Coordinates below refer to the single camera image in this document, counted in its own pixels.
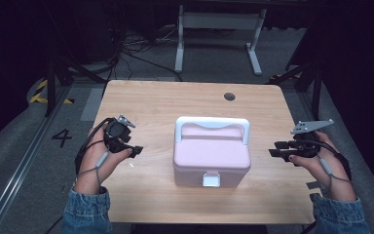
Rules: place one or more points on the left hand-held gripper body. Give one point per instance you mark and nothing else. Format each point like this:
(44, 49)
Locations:
(117, 135)

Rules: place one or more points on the metal floor rail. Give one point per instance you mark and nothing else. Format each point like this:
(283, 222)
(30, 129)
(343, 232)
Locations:
(22, 162)

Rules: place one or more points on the white metal table frame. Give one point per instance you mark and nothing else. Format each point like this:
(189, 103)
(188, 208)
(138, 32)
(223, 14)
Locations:
(220, 20)

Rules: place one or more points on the person's left hand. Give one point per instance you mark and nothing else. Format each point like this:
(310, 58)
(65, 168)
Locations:
(92, 162)

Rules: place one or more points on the yellow and black floor tape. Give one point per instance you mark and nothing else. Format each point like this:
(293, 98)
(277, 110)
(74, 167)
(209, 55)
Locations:
(40, 97)

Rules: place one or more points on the black metal stand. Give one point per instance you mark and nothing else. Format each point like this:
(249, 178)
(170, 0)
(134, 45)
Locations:
(50, 87)
(316, 87)

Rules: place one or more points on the person's right hand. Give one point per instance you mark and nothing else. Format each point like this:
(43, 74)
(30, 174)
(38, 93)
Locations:
(332, 178)

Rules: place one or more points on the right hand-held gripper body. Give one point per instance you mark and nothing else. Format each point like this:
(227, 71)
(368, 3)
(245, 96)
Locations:
(305, 146)

